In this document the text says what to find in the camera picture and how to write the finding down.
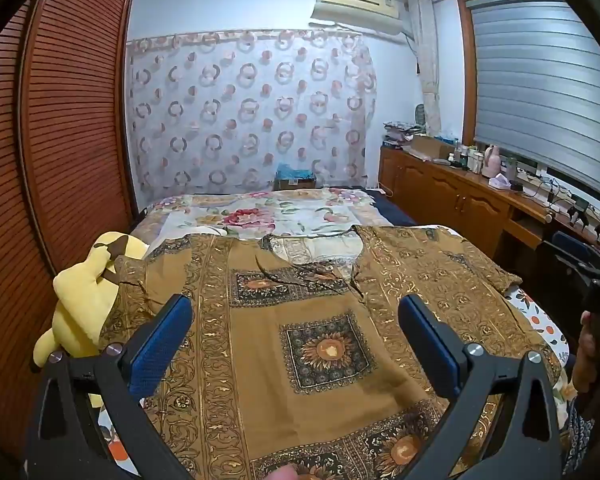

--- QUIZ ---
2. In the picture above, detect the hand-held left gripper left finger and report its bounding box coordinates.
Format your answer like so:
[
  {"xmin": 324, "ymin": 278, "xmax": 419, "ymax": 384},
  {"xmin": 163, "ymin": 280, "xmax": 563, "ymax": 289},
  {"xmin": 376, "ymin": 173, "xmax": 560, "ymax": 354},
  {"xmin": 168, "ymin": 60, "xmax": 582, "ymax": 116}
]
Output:
[{"xmin": 24, "ymin": 294, "xmax": 196, "ymax": 480}]

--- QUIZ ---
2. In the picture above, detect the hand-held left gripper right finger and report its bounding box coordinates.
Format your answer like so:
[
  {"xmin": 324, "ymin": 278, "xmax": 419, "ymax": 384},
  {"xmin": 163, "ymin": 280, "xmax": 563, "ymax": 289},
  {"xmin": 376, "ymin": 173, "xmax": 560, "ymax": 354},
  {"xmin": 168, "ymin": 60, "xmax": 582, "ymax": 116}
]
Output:
[{"xmin": 397, "ymin": 294, "xmax": 563, "ymax": 480}]

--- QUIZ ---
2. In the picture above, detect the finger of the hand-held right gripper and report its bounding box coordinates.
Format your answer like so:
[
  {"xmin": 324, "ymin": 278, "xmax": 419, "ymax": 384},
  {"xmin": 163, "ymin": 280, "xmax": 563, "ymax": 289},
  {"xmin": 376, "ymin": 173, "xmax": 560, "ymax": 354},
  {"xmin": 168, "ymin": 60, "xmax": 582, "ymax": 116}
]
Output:
[{"xmin": 554, "ymin": 254, "xmax": 600, "ymax": 287}]

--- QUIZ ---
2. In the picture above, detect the brown patterned shirt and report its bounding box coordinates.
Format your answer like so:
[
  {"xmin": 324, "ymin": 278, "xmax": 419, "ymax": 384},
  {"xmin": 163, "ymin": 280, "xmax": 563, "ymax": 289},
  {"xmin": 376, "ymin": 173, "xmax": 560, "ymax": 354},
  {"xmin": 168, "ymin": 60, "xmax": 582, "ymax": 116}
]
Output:
[{"xmin": 97, "ymin": 225, "xmax": 563, "ymax": 480}]

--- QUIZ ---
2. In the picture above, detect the pile of folded clothes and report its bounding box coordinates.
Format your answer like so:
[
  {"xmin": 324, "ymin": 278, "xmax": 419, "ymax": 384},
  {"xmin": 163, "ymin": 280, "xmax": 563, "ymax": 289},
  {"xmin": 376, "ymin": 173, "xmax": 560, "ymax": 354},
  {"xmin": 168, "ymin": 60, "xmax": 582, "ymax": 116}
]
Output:
[{"xmin": 382, "ymin": 120, "xmax": 426, "ymax": 151}]

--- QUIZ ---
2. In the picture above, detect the person's right hand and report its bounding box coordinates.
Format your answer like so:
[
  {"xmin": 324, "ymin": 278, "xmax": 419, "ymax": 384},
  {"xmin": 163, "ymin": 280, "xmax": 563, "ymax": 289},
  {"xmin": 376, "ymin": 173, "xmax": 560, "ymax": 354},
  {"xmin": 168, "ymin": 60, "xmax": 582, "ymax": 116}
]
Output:
[{"xmin": 572, "ymin": 311, "xmax": 600, "ymax": 394}]

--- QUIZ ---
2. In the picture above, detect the orange print bed sheet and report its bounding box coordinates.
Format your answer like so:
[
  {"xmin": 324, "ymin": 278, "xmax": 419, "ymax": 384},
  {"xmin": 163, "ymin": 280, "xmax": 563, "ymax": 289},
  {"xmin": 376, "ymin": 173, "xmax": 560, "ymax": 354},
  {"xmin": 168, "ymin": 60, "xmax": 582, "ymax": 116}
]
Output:
[{"xmin": 97, "ymin": 225, "xmax": 583, "ymax": 480}]

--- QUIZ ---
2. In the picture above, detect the yellow plush toy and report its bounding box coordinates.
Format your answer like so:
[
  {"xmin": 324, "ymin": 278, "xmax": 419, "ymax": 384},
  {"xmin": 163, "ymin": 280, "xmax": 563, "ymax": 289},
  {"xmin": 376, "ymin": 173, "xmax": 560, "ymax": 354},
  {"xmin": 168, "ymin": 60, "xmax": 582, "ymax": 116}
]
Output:
[{"xmin": 32, "ymin": 231, "xmax": 151, "ymax": 406}]

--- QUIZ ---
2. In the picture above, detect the navy blanket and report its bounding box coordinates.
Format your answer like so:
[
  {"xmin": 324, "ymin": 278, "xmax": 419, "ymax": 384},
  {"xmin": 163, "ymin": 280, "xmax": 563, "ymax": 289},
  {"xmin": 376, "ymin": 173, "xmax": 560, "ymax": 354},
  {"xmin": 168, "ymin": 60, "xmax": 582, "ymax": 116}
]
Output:
[{"xmin": 367, "ymin": 189, "xmax": 421, "ymax": 228}]

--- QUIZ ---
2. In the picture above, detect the wooden cabinet counter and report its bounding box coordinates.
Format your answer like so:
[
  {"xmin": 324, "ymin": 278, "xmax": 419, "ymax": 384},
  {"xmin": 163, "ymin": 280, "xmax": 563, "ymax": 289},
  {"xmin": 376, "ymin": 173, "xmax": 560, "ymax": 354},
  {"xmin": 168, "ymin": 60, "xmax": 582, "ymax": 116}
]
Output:
[{"xmin": 377, "ymin": 145, "xmax": 600, "ymax": 261}]

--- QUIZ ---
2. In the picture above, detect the floral bed quilt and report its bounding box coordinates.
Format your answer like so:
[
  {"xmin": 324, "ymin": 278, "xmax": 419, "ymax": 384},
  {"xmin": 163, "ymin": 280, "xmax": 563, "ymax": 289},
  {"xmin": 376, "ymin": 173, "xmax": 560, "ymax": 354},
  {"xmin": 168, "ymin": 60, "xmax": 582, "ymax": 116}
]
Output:
[{"xmin": 130, "ymin": 187, "xmax": 396, "ymax": 241}]

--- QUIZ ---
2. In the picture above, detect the row of small bottles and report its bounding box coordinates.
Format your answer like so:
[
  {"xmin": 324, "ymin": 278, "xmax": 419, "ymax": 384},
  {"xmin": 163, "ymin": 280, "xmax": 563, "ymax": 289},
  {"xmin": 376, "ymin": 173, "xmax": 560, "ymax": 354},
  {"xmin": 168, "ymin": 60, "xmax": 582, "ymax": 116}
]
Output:
[{"xmin": 450, "ymin": 144, "xmax": 487, "ymax": 175}]

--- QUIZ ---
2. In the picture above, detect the grey window blind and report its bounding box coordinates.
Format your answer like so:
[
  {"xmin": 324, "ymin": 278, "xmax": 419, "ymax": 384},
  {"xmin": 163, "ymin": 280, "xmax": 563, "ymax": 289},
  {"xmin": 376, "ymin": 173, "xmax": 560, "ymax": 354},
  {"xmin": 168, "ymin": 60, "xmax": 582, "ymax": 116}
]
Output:
[{"xmin": 465, "ymin": 0, "xmax": 600, "ymax": 201}]

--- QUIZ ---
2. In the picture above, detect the open cardboard box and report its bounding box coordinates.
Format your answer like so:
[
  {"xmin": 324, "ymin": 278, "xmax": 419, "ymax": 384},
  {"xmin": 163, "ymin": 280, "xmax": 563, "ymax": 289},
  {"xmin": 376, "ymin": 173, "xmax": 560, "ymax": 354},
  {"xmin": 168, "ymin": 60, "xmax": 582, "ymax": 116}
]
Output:
[{"xmin": 410, "ymin": 135, "xmax": 456, "ymax": 161}]

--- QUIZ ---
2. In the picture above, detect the cardboard box with blue cloth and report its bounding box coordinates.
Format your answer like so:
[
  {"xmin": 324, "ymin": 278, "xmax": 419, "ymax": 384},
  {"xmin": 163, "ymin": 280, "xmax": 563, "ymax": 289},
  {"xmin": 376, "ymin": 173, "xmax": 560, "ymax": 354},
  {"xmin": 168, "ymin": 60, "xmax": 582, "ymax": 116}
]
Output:
[{"xmin": 272, "ymin": 162, "xmax": 318, "ymax": 192}]

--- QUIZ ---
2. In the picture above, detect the wooden headboard panel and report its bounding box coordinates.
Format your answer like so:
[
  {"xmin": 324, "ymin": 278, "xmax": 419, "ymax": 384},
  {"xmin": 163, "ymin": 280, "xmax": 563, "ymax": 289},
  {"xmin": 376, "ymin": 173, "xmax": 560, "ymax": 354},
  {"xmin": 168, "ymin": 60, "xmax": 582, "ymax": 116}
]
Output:
[{"xmin": 0, "ymin": 0, "xmax": 136, "ymax": 461}]

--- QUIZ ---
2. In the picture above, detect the circle patterned curtain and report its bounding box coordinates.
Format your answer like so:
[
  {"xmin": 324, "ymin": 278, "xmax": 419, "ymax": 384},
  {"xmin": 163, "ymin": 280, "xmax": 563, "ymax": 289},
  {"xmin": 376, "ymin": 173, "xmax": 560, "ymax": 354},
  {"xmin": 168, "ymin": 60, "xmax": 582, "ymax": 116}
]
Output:
[{"xmin": 126, "ymin": 30, "xmax": 378, "ymax": 201}]

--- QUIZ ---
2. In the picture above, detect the white lace curtain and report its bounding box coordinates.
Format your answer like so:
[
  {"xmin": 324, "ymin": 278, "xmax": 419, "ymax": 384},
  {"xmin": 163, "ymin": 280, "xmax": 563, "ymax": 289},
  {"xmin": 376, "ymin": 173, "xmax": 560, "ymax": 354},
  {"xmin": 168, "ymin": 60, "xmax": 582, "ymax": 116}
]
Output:
[{"xmin": 407, "ymin": 0, "xmax": 443, "ymax": 133}]

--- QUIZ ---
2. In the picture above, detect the cream air conditioner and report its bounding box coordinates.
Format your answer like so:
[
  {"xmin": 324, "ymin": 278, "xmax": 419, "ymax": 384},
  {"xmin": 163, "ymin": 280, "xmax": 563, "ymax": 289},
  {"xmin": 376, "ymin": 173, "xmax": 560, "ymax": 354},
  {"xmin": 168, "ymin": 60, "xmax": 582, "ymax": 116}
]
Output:
[{"xmin": 311, "ymin": 0, "xmax": 406, "ymax": 36}]

